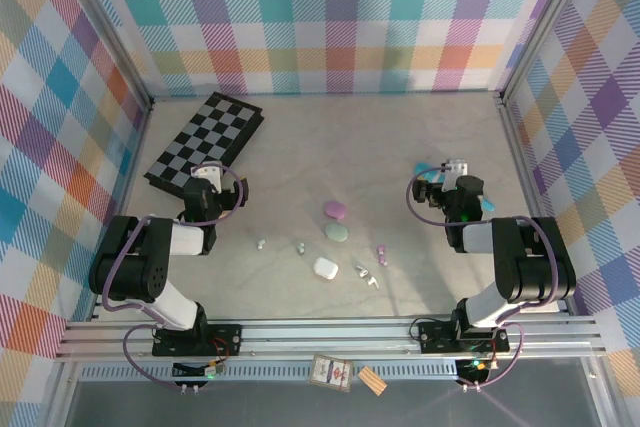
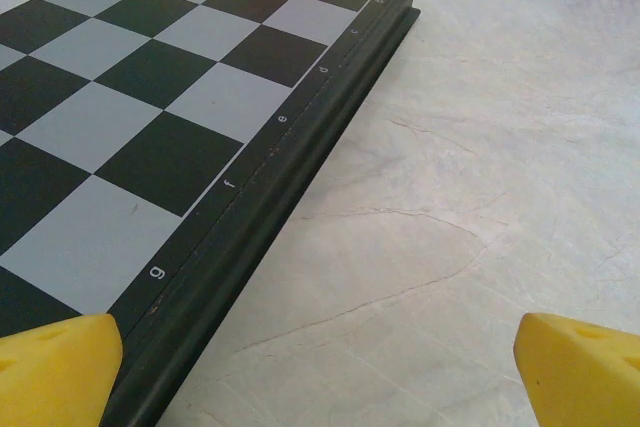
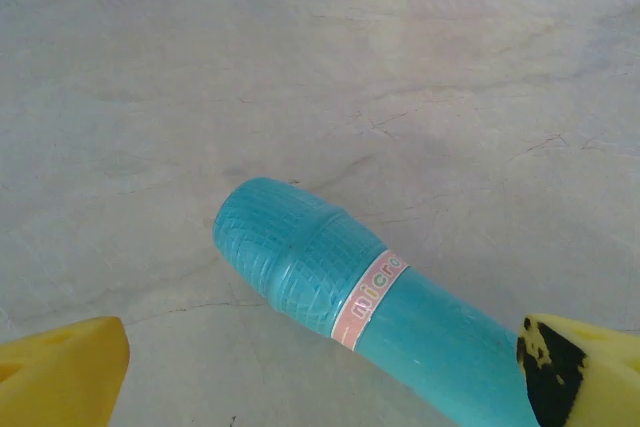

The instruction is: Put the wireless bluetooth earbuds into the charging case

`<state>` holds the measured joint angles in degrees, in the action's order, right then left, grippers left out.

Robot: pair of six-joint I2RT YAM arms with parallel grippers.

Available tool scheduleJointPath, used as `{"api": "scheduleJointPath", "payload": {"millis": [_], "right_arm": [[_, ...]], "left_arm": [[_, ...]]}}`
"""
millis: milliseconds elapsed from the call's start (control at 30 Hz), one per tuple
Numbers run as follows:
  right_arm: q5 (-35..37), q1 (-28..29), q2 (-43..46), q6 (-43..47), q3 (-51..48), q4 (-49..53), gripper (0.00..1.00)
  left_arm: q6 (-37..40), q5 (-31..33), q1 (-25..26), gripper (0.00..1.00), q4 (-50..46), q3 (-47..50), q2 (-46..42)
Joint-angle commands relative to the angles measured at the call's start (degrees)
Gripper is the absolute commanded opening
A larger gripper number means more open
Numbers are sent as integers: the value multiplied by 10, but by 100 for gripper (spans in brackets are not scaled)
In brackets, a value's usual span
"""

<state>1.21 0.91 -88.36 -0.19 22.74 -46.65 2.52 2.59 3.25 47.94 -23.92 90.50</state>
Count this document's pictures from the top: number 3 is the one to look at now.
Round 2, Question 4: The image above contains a teal toy microphone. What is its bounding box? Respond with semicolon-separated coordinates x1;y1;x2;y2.
212;176;539;427

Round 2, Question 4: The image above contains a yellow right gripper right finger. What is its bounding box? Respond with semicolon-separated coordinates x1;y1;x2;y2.
516;313;640;427

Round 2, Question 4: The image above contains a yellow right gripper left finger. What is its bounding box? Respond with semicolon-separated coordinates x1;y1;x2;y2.
0;315;131;427

